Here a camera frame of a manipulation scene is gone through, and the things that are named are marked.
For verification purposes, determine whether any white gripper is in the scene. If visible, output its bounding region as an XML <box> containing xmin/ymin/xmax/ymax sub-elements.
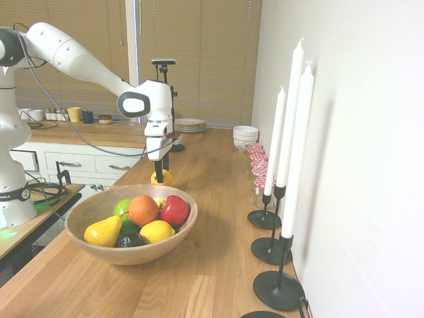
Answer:
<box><xmin>144</xmin><ymin>121</ymin><xmax>174</xmax><ymax>184</ymax></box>

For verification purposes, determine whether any pointed yellow pear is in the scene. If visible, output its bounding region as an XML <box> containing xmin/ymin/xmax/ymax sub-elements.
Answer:
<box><xmin>83</xmin><ymin>215</ymin><xmax>124</xmax><ymax>248</ymax></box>

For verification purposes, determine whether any red apple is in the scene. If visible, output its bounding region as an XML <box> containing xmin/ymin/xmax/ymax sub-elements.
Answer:
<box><xmin>159</xmin><ymin>195</ymin><xmax>191</xmax><ymax>227</ymax></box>

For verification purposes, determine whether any orange fruit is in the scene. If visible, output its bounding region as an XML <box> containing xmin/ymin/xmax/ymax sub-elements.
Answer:
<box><xmin>127</xmin><ymin>194</ymin><xmax>159</xmax><ymax>227</ymax></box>

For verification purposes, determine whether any stack of white plates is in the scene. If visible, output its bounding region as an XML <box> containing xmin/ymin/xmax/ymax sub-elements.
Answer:
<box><xmin>173</xmin><ymin>118</ymin><xmax>207</xmax><ymax>133</ymax></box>

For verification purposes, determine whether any green apple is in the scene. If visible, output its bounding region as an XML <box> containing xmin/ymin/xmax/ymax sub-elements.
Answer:
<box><xmin>113</xmin><ymin>197</ymin><xmax>133</xmax><ymax>219</ymax></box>

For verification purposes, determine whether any white drawer cabinet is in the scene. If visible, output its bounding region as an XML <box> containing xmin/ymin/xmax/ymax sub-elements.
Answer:
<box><xmin>9</xmin><ymin>142</ymin><xmax>146</xmax><ymax>199</ymax></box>

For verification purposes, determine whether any green lime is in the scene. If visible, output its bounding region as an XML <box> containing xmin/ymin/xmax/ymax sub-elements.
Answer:
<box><xmin>118</xmin><ymin>219</ymin><xmax>142</xmax><ymax>235</ymax></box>

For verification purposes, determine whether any dark avocado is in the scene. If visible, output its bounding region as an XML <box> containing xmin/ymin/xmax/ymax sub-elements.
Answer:
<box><xmin>115</xmin><ymin>231</ymin><xmax>145</xmax><ymax>248</ymax></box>

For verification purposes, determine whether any patterned white ceramic bowl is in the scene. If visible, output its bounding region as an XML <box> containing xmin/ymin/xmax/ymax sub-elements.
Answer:
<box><xmin>233</xmin><ymin>137</ymin><xmax>258</xmax><ymax>153</ymax></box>

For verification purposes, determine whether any plain white ceramic bowl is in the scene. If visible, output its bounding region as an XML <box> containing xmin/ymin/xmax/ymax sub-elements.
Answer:
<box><xmin>233</xmin><ymin>125</ymin><xmax>260</xmax><ymax>142</ymax></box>

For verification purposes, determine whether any wooden fruit bowl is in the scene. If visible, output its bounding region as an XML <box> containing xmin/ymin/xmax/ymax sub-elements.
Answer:
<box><xmin>64</xmin><ymin>184</ymin><xmax>199</xmax><ymax>266</ymax></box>

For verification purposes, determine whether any yellow mug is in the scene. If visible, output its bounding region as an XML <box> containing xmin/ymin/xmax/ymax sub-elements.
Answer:
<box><xmin>66</xmin><ymin>107</ymin><xmax>86</xmax><ymax>123</ymax></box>

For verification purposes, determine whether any black table clamp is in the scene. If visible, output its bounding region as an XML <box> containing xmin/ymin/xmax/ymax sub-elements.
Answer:
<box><xmin>54</xmin><ymin>160</ymin><xmax>72</xmax><ymax>185</ymax></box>

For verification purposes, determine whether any tan window blind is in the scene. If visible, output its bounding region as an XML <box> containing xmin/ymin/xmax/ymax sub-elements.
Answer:
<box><xmin>136</xmin><ymin>0</ymin><xmax>262</xmax><ymax>129</ymax></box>
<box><xmin>0</xmin><ymin>0</ymin><xmax>129</xmax><ymax>115</ymax></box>

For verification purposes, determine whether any black candle holder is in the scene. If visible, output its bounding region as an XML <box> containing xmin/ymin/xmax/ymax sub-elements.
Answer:
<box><xmin>247</xmin><ymin>193</ymin><xmax>282</xmax><ymax>230</ymax></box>
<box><xmin>250</xmin><ymin>184</ymin><xmax>293</xmax><ymax>266</ymax></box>
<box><xmin>252</xmin><ymin>231</ymin><xmax>305</xmax><ymax>312</ymax></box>

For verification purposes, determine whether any white taper candle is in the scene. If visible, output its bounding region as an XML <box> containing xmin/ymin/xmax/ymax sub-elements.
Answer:
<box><xmin>280</xmin><ymin>60</ymin><xmax>315</xmax><ymax>239</ymax></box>
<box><xmin>264</xmin><ymin>85</ymin><xmax>286</xmax><ymax>196</ymax></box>
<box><xmin>276</xmin><ymin>36</ymin><xmax>305</xmax><ymax>188</ymax></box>

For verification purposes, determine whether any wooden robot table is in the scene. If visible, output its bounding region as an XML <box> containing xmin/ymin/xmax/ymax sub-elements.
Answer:
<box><xmin>0</xmin><ymin>182</ymin><xmax>85</xmax><ymax>269</ymax></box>

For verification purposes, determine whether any black round base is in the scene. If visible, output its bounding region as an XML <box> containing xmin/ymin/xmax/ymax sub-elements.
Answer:
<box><xmin>240</xmin><ymin>310</ymin><xmax>288</xmax><ymax>318</ymax></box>

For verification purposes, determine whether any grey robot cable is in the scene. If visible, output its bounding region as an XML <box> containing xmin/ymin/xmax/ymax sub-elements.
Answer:
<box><xmin>13</xmin><ymin>23</ymin><xmax>175</xmax><ymax>156</ymax></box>

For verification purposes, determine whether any black camera stand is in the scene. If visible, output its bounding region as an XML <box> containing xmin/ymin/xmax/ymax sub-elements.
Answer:
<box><xmin>155</xmin><ymin>64</ymin><xmax>186</xmax><ymax>153</ymax></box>

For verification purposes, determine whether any black cable coil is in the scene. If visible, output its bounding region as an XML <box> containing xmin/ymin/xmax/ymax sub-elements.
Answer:
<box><xmin>26</xmin><ymin>180</ymin><xmax>67</xmax><ymax>209</ymax></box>

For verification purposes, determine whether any black power cable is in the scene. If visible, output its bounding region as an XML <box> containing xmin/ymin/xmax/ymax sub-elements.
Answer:
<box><xmin>290</xmin><ymin>254</ymin><xmax>312</xmax><ymax>318</ymax></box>

